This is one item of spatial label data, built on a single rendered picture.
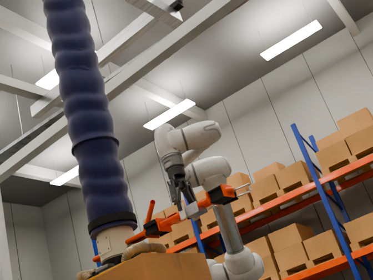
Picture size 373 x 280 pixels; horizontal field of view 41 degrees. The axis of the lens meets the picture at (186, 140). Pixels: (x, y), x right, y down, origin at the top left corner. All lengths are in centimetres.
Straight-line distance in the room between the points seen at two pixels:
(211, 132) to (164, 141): 21
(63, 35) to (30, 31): 572
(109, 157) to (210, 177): 58
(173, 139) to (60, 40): 93
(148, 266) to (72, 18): 145
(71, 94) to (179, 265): 103
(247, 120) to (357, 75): 266
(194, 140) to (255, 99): 982
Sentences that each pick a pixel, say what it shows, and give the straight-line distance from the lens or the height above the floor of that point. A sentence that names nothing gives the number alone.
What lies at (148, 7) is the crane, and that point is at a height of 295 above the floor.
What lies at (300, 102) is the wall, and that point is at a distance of 1147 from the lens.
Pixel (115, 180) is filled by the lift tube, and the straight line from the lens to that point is 236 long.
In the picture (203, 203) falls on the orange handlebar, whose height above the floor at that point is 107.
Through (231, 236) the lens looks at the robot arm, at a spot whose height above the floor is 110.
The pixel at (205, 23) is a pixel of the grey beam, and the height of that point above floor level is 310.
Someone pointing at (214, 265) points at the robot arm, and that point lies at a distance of 290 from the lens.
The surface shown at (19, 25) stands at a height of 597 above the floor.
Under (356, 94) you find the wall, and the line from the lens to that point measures 1112.
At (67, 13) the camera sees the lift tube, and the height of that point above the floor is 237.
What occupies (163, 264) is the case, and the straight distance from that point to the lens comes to 202.
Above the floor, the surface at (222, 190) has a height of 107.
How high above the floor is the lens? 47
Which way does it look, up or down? 25 degrees up
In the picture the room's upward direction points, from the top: 18 degrees counter-clockwise
